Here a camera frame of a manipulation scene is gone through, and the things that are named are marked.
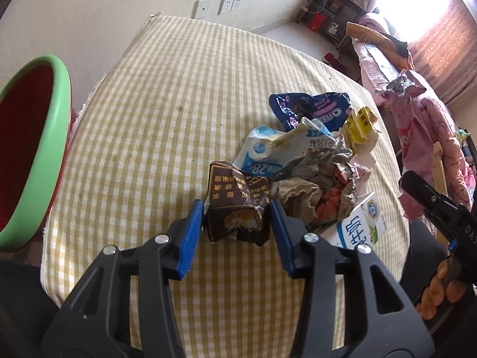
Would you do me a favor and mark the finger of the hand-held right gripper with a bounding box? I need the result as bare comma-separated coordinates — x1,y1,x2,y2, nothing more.
399,171,461,213

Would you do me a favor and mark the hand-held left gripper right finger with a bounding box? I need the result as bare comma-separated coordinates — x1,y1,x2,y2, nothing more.
269,200,436,358

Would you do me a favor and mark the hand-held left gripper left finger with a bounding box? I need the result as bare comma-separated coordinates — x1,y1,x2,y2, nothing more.
45,198,205,358

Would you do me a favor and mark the brown wrapper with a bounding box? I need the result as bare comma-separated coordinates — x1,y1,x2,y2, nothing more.
203,161,271,247

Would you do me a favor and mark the pink paper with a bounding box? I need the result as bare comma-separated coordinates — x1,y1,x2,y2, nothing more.
349,152,376,180

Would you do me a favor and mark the pink snack bag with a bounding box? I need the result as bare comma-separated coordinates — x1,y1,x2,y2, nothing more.
376,70,429,221

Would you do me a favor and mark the white milk carton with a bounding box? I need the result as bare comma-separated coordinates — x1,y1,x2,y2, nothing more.
320,192,389,253

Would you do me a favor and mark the green basin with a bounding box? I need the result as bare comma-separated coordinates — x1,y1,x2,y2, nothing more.
0,55,72,253

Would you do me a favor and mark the person's right hand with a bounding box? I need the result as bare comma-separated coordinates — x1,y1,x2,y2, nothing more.
415,259,471,319

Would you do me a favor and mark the tan crumpled paper wrapper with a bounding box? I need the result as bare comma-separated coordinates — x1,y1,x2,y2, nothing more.
273,178,323,226

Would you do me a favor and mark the pink patterned jacket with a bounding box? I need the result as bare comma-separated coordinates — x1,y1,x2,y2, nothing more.
420,89,471,211

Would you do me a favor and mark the silver crumpled wrapper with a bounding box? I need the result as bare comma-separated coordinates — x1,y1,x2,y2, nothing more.
278,148,353,196

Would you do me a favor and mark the blue white packet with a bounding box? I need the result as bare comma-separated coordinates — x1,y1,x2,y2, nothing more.
235,117,338,180

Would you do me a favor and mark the yellow wrapper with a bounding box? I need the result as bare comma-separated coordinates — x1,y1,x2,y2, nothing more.
342,106,380,156

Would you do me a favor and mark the pink quilt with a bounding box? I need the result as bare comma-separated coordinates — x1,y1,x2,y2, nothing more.
352,12,414,107

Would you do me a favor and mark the blue cookie packet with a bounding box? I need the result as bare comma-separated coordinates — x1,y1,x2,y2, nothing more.
269,92,353,132

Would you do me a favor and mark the orange patterned curtain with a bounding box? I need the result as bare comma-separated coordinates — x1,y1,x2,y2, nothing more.
408,0,477,106

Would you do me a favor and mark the brown cushion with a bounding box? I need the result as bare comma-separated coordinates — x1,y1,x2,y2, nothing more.
345,21,396,46

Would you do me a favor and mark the red box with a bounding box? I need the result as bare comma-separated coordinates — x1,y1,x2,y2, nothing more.
307,13,327,33

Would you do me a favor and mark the dark shelf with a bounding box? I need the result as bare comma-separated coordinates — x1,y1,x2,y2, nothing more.
294,0,368,50

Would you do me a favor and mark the wooden chair frame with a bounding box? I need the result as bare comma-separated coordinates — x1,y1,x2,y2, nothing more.
431,141,449,196

